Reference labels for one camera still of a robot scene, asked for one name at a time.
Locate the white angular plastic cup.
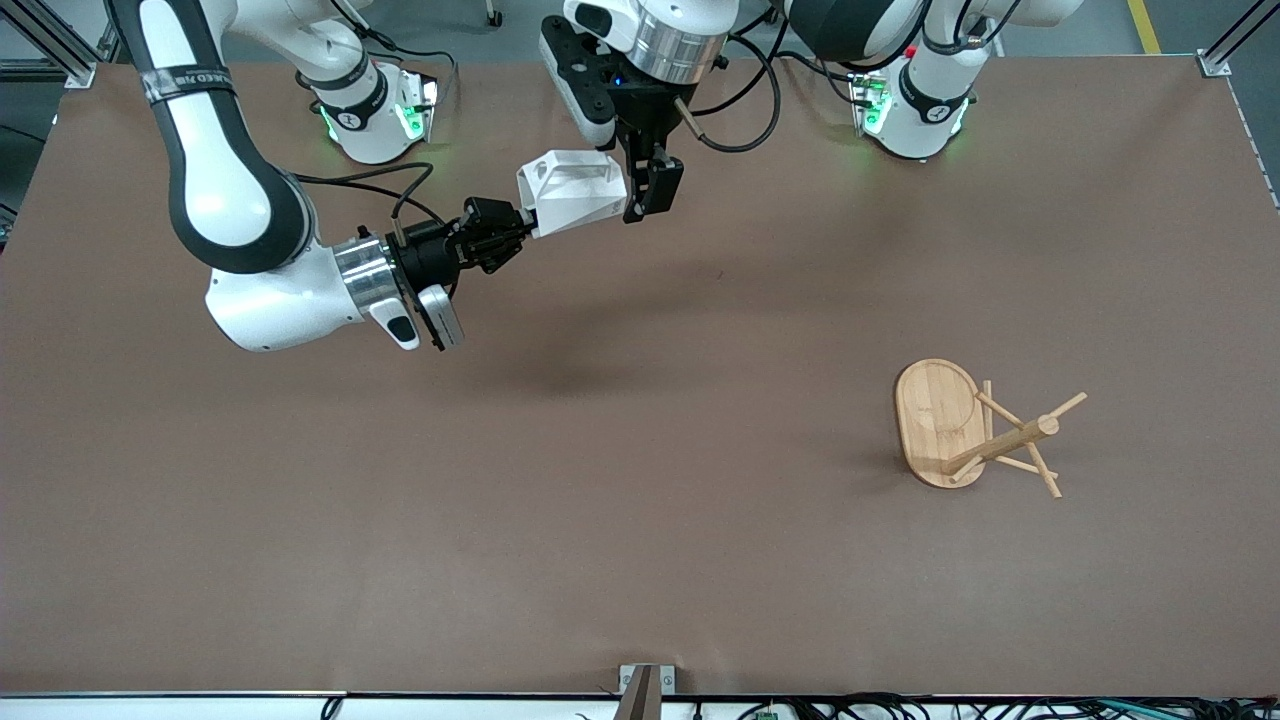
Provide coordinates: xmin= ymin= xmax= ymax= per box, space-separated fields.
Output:
xmin=516 ymin=148 xmax=631 ymax=241

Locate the wooden cup rack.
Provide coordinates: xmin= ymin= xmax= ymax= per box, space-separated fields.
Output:
xmin=893 ymin=358 xmax=1089 ymax=499

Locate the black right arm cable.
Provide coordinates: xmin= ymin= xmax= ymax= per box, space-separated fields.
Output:
xmin=293 ymin=163 xmax=448 ymax=229

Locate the metal table edge bracket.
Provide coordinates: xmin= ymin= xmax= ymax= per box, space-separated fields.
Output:
xmin=618 ymin=663 xmax=677 ymax=720

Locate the black cable bundle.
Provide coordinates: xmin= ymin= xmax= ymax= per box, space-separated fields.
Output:
xmin=690 ymin=692 xmax=1280 ymax=720

